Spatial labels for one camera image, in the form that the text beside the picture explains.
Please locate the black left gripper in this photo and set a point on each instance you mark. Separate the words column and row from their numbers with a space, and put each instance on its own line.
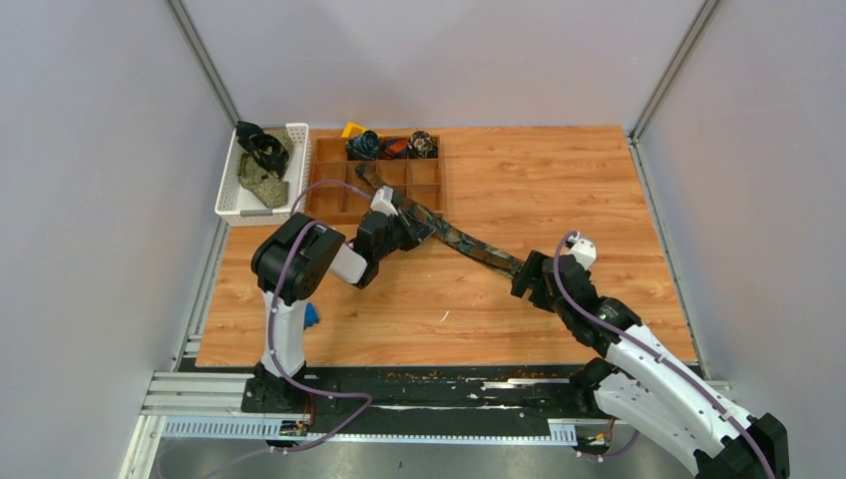
column 415, row 232

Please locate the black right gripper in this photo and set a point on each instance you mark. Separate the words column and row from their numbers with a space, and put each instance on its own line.
column 532, row 269

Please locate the dark patterned necktie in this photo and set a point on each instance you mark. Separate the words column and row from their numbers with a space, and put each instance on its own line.
column 492, row 257

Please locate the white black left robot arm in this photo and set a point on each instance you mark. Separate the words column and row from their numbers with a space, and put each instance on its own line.
column 290, row 266

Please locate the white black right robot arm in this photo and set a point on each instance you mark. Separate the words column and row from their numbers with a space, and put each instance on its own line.
column 635, row 378

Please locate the rolled orange striped tie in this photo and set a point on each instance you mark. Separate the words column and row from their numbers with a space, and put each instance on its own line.
column 393, row 148

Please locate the rolled dark blue tie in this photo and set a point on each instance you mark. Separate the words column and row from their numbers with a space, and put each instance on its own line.
column 363, row 147

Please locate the rolled brown floral tie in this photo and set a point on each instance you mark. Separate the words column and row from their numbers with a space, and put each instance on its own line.
column 421, row 145

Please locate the blue toy block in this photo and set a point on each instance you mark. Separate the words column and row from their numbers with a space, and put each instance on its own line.
column 311, row 316

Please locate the yellow object behind tray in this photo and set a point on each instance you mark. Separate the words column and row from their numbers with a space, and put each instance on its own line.
column 352, row 130

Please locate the olive green tie in basket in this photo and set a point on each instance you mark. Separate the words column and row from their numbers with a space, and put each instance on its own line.
column 267, row 187

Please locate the black patterned tie in basket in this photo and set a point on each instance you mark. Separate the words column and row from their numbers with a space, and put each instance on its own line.
column 267, row 151

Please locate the white plastic basket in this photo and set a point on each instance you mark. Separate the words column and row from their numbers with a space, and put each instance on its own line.
column 240, row 208

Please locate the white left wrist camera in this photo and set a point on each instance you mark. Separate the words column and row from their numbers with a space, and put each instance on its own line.
column 382, row 202

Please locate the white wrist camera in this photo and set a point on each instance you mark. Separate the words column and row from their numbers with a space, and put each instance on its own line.
column 583, row 250
column 382, row 202

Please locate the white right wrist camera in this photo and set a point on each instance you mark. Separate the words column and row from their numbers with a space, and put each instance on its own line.
column 583, row 250

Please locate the aluminium frame rail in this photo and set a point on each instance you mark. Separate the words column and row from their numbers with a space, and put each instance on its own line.
column 193, row 39

